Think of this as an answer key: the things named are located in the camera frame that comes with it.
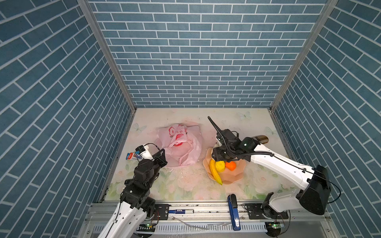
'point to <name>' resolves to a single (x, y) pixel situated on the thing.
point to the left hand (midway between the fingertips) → (169, 150)
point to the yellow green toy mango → (214, 171)
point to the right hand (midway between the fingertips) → (215, 155)
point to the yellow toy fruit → (220, 165)
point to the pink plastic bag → (181, 143)
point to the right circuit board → (273, 227)
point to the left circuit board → (147, 227)
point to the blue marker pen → (181, 211)
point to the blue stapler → (233, 204)
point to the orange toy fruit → (231, 165)
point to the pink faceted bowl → (227, 177)
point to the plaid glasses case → (262, 139)
